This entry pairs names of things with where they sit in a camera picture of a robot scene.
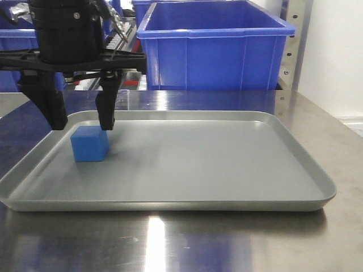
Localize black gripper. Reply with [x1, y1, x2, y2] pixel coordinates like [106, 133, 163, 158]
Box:
[1, 1, 147, 130]

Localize blue cube block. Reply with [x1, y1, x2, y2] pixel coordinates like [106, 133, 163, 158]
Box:
[70, 126, 109, 162]

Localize blue bin left front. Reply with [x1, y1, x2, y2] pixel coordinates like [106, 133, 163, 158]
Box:
[0, 0, 114, 93]

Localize blue bin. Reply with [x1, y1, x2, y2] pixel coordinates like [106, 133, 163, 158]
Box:
[137, 1, 296, 91]
[0, 0, 114, 93]

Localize blue bin right front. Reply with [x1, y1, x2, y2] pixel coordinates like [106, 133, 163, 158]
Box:
[137, 1, 296, 91]

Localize grey rectangular tray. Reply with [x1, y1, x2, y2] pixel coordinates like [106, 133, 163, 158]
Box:
[1, 110, 336, 211]

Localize perforated metal shelf post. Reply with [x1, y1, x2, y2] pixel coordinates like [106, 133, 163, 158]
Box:
[280, 0, 313, 91]

